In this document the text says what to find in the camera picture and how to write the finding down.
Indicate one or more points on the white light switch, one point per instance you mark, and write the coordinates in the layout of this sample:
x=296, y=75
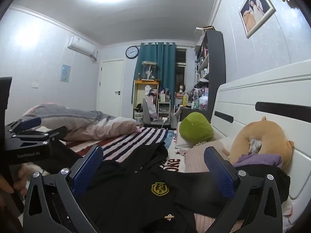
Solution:
x=35, y=85

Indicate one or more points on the pink and grey duvet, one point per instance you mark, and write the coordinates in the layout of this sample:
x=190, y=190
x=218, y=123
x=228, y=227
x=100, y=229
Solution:
x=80, y=121

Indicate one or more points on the yellow shelf cabinet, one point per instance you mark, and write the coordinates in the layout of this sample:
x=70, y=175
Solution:
x=139, y=94

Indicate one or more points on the grey chair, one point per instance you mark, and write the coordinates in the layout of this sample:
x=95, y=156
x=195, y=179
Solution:
x=155, y=122

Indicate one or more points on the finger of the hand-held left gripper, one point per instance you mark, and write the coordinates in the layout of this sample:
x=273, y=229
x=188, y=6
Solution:
x=29, y=123
x=54, y=132

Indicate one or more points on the glass display case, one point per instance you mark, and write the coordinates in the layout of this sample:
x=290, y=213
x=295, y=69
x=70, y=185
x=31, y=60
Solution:
x=149, y=70

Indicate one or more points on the round wall clock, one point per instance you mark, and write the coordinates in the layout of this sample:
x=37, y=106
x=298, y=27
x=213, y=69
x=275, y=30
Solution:
x=132, y=52

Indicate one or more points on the dark tall bookshelf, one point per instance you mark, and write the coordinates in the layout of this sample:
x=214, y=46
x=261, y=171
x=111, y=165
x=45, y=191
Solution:
x=216, y=60

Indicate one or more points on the small blue wall poster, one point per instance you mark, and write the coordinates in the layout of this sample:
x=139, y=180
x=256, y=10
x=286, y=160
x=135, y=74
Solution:
x=65, y=73

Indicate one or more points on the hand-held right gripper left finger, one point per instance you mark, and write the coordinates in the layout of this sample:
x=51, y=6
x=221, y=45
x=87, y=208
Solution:
x=87, y=171

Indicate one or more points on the white air conditioner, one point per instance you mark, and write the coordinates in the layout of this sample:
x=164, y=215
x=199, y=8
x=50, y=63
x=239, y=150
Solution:
x=81, y=46

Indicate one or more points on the green plush toy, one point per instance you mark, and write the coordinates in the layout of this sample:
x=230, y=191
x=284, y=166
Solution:
x=196, y=127

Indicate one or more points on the orange plush pillow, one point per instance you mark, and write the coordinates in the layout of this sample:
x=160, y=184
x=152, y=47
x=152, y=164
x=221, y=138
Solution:
x=269, y=140

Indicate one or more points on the pink pillow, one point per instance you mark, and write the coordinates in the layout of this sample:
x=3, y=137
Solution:
x=201, y=157

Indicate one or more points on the window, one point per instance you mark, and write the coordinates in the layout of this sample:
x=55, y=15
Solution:
x=181, y=70

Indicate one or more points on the wig on mannequin head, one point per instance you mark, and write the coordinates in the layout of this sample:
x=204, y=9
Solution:
x=180, y=88

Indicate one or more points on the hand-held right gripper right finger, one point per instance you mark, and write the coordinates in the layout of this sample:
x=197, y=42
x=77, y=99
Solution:
x=220, y=173

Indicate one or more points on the white bed headboard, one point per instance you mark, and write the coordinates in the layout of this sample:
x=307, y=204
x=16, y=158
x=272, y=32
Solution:
x=264, y=89

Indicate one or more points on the white door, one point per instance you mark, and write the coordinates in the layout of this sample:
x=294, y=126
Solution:
x=110, y=87

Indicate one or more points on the small white rack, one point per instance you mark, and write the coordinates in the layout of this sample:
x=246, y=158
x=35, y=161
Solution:
x=164, y=106

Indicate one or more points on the purple cloth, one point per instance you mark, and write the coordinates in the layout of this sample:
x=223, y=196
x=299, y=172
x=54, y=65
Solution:
x=257, y=161

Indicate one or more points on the framed wall picture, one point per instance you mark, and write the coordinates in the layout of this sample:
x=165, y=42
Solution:
x=257, y=9

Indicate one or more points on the yellow bottle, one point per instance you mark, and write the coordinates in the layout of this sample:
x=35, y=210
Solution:
x=185, y=99

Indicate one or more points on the teal curtain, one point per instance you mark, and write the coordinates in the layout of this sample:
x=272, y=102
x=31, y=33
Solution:
x=165, y=63

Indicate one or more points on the person's left hand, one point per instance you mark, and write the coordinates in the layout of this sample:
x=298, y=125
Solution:
x=19, y=187

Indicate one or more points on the striped bed sheet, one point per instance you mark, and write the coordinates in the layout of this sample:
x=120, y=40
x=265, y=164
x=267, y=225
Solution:
x=136, y=138

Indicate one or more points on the white pillow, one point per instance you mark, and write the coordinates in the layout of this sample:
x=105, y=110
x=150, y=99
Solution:
x=181, y=138

